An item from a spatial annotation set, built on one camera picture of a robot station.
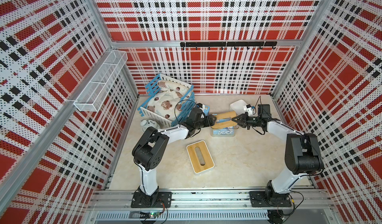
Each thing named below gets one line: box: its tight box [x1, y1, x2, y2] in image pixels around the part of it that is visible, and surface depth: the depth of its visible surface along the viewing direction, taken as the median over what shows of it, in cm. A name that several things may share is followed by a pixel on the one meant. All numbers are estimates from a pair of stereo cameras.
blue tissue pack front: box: [212, 126, 234, 135], surface depth 95 cm
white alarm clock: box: [140, 118, 161, 135], surface depth 92 cm
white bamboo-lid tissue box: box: [186, 140, 215, 176], surface depth 84 cm
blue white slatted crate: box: [137, 73, 196, 127], surface depth 106 cm
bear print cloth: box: [146, 80, 190, 121], surface depth 107 cm
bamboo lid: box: [210, 111, 238, 129], surface depth 93 cm
